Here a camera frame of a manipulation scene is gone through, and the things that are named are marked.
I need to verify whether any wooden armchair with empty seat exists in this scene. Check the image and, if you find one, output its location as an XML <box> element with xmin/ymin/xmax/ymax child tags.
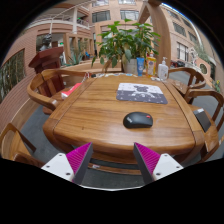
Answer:
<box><xmin>167</xmin><ymin>66</ymin><xmax>208</xmax><ymax>98</ymax></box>

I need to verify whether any wooden armchair with red bag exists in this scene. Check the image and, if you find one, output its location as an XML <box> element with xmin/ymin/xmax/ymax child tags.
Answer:
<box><xmin>26</xmin><ymin>68</ymin><xmax>89</xmax><ymax>116</ymax></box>

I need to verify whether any wooden armchair with black notebook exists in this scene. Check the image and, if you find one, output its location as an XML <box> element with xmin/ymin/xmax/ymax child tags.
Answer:
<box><xmin>184</xmin><ymin>88</ymin><xmax>224</xmax><ymax>164</ymax></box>

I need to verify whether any dark parked car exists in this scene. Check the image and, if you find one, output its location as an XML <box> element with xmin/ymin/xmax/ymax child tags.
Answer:
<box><xmin>171</xmin><ymin>60</ymin><xmax>186</xmax><ymax>69</ymax></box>

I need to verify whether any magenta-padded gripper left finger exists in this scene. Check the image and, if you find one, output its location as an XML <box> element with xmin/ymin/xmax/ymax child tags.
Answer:
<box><xmin>40</xmin><ymin>142</ymin><xmax>95</xmax><ymax>186</ymax></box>

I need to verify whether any grey white printed mouse pad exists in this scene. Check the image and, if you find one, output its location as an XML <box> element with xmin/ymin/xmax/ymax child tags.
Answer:
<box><xmin>115</xmin><ymin>82</ymin><xmax>169</xmax><ymax>105</ymax></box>

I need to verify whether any spiky green agave plant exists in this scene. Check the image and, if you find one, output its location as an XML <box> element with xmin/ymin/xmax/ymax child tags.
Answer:
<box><xmin>67</xmin><ymin>49</ymin><xmax>85</xmax><ymax>67</ymax></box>

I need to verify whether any red and white bag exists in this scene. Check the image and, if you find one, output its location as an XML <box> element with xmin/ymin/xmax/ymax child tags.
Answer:
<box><xmin>60</xmin><ymin>82</ymin><xmax>83</xmax><ymax>100</ymax></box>

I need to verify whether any wooden chair behind plant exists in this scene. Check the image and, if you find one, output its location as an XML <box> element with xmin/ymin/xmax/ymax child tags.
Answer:
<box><xmin>101</xmin><ymin>59</ymin><xmax>124</xmax><ymax>74</ymax></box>

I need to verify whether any blue tube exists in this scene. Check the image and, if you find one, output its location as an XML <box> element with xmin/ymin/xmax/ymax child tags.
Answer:
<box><xmin>136</xmin><ymin>56</ymin><xmax>146</xmax><ymax>77</ymax></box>

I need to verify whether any black computer mouse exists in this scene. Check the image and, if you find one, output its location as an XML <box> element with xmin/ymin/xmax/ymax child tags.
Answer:
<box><xmin>122</xmin><ymin>111</ymin><xmax>154</xmax><ymax>130</ymax></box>

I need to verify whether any yellow liquid bottle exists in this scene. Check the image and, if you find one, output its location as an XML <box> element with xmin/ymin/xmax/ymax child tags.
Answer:
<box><xmin>145</xmin><ymin>51</ymin><xmax>157</xmax><ymax>78</ymax></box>

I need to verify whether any black notebook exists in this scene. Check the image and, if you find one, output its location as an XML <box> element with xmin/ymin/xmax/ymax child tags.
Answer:
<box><xmin>193</xmin><ymin>107</ymin><xmax>212</xmax><ymax>133</ymax></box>

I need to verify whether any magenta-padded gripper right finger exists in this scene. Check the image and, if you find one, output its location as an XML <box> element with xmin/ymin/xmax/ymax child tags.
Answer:
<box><xmin>132</xmin><ymin>142</ymin><xmax>185</xmax><ymax>186</ymax></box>

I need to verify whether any white outdoor sculpture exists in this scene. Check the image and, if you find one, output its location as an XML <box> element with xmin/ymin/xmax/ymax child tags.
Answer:
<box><xmin>188</xmin><ymin>46</ymin><xmax>199</xmax><ymax>66</ymax></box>

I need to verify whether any dark red wooden pedestal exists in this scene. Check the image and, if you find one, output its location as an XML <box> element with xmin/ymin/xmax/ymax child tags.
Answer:
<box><xmin>28</xmin><ymin>46</ymin><xmax>65</xmax><ymax>75</ymax></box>

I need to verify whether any dark bust statue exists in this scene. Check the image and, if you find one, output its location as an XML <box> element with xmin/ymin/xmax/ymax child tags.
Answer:
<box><xmin>39</xmin><ymin>33</ymin><xmax>54</xmax><ymax>52</ymax></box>

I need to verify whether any white pump bottle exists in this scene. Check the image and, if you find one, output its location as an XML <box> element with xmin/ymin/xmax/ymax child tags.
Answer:
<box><xmin>157</xmin><ymin>56</ymin><xmax>170</xmax><ymax>81</ymax></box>

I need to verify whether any green plant in white pot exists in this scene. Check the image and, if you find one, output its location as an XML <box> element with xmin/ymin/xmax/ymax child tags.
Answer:
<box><xmin>90</xmin><ymin>18</ymin><xmax>162</xmax><ymax>76</ymax></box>

